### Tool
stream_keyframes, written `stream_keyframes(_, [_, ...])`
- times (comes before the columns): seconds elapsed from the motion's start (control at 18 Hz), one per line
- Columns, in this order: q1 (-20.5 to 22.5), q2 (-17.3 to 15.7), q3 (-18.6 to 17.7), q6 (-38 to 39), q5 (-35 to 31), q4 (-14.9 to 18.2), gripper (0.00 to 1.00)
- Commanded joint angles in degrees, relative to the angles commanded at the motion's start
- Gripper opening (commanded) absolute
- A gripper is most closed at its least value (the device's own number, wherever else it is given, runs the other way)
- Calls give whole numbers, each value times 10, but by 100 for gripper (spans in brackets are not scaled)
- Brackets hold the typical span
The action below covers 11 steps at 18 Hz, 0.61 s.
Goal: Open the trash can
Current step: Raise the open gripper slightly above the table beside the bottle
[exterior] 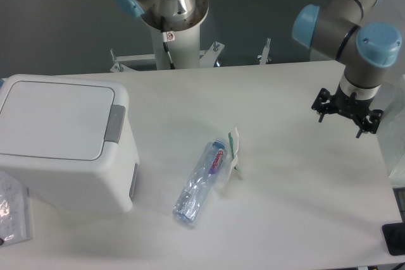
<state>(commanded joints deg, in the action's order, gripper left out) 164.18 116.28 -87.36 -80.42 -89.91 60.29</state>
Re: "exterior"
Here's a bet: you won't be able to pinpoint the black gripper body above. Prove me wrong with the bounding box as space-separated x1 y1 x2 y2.
330 85 371 122

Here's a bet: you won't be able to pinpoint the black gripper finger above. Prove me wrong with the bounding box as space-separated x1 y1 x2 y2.
354 109 383 138
311 88 336 123

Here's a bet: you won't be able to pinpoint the grey robot arm, blue caps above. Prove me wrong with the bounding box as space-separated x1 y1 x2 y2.
292 0 402 136

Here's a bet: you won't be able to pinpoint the white trash can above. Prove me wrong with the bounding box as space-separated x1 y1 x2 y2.
1 75 139 212

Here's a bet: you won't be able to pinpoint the white green plastic wrapper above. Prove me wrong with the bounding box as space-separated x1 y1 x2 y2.
215 126 245 195

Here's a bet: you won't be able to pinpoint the black device at edge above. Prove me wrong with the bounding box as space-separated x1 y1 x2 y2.
382 223 404 256

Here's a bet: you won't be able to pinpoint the clear plastic water bottle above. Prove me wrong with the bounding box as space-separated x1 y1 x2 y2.
172 138 228 224

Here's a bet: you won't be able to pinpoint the clear plastic document bag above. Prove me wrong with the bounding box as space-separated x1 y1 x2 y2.
1 171 33 247

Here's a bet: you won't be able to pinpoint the white metal base frame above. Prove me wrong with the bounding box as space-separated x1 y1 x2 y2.
109 37 273 73

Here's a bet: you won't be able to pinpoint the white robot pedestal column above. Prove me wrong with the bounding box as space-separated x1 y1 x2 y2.
150 26 200 70

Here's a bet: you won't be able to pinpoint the black cable on pedestal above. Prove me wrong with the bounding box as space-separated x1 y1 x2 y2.
159 16 177 70

